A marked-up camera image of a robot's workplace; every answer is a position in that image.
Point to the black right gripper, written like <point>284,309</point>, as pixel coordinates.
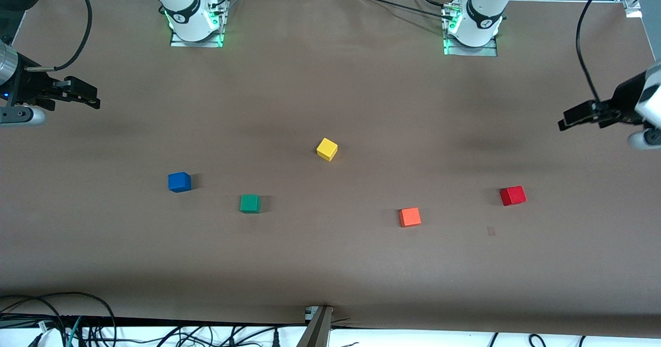
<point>32,86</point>

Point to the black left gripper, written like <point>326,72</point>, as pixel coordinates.
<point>623,99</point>

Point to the orange wooden block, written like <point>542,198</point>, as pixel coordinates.
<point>410,217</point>

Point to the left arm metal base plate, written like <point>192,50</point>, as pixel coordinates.
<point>485,51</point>

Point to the yellow wooden block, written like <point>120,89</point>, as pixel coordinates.
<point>327,149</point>

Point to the grey metal post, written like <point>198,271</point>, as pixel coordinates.
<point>317,331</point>

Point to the blue wooden block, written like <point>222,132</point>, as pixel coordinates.
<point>179,182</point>

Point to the small metal bracket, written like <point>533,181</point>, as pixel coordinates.
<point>310,313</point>

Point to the green wooden block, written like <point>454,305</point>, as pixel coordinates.
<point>250,204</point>

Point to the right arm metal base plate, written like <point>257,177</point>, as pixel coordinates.
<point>181,43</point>

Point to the red wooden block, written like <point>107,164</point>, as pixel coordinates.
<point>513,195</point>

